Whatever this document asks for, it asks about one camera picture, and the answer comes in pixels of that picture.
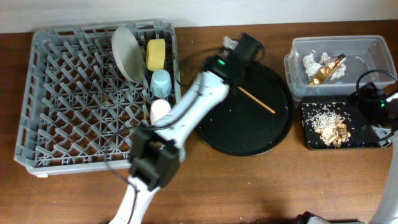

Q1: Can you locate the pink plastic cup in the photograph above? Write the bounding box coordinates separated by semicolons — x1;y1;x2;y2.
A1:
150;99;171;124

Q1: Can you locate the grey plastic dishwasher rack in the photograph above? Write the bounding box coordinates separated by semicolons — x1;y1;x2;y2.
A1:
14;19;187;177

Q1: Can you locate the round black serving tray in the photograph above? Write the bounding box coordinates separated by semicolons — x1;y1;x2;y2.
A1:
195;62;295;156

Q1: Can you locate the white tissue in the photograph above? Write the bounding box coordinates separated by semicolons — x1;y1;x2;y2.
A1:
319;52;346;80
303;53;323;80

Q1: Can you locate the black rectangular tray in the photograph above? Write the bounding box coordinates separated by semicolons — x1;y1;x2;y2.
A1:
299;95;392;150

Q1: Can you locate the blue plastic cup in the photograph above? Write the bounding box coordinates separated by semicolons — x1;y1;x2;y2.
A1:
150;70;172;99

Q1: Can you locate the grey round plate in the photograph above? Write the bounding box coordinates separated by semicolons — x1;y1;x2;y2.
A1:
111;27;145;83

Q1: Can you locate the gold brown snack wrapper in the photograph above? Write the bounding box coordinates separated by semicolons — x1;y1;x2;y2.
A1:
308;54;346;85

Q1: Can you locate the clear plastic waste bin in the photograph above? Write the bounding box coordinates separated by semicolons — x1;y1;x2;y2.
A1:
284;35;397;102

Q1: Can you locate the yellow bowl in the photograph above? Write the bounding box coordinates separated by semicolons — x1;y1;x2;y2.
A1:
146;39;165;72

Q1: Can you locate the wooden chopstick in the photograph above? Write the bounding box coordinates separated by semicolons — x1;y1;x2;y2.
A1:
238;86;275;114
142;86;147;121

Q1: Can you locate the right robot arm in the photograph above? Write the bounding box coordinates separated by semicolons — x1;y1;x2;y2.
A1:
347;83;397;223

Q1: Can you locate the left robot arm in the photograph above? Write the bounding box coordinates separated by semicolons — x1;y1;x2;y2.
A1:
111;33;265;223

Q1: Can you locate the food scraps and rice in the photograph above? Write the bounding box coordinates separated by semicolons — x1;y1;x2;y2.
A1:
302;103;351;149

